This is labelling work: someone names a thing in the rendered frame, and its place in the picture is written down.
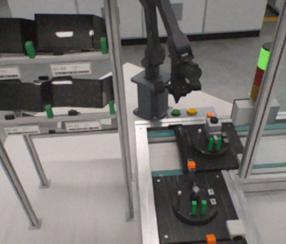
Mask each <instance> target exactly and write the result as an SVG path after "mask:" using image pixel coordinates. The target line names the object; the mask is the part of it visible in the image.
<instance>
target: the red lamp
mask: <svg viewBox="0 0 286 244"><path fill-rule="evenodd" d="M264 72H265V70H263V69H261V68H260V67H258V65H257V69H256V73H255V77H254V83H255V84H256V85H258V86H260V85H261V82H262V78H263V75H264Z"/></svg>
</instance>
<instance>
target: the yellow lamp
mask: <svg viewBox="0 0 286 244"><path fill-rule="evenodd" d="M259 90H260V86H258V85H256V84H255V83H254V82H253V83H252V89H251V93H250V98H251V99H252V100H253V101H255V102H256V100H257V97H258V94H259Z"/></svg>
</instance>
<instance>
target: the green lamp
mask: <svg viewBox="0 0 286 244"><path fill-rule="evenodd" d="M268 57H269V52H268V51H266V50H264V49H263V48H261V52H260V57H259V60H258V64H257V65H258V67H260V68H261V69H263V70H264V69H265V67H266V63H267V60H268Z"/></svg>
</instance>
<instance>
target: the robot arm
mask: <svg viewBox="0 0 286 244"><path fill-rule="evenodd" d="M139 2H140V4H141V5H142V6H143V7H144V19H145V24H146V33H147V47H146V49H145V51H144V59H142V60H141V61H140V62H141V65H142V66H143V67H144V68H145V76H143V78H145V79H147V80H150V81H152V82H154V92H155V93H156V94H160V93H164V90H165V89H168V93H169V94H170V95H172V96H173V97H174V101H175V103H176V104H177V103H178V101H179V100H180V99H181V97H185V96H187V94H190V93H191V92H192V91H200V90H201V89H202V85H201V83H200V81H199V79H200V77H201V76H202V70H201V68H199V67H198V64H197V63H194V62H192V61H191V60H192V59H194V58H195V57H194V52H193V51H192V47H191V45H190V43H189V40H188V38H187V37H186V34H184V33H183V32H182V31H181V30H180V28H179V24H178V22H177V19H176V17H175V13H174V12H173V9H172V5H171V3H170V1H169V0H139ZM157 8H158V11H159V13H160V16H161V20H162V22H163V24H164V27H165V30H166V33H167V35H168V39H167V42H166V43H167V45H168V52H169V53H170V54H169V55H168V57H169V58H171V83H170V84H164V82H163V81H156V80H158V79H159V78H161V77H162V75H160V65H161V64H163V63H164V60H165V57H166V56H165V48H163V47H162V46H161V44H160V41H159V35H158V19H157ZM185 53H188V55H185V56H182V55H184V54H185ZM186 79H188V80H189V81H190V82H186Z"/></svg>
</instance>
